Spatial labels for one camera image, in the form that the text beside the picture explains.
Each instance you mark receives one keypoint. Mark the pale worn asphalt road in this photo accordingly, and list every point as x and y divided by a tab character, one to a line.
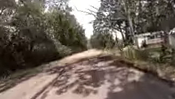
83	96

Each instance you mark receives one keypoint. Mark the low white building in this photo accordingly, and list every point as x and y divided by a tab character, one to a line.
147	38

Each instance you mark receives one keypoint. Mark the dense wood of trees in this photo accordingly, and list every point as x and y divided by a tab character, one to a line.
22	35

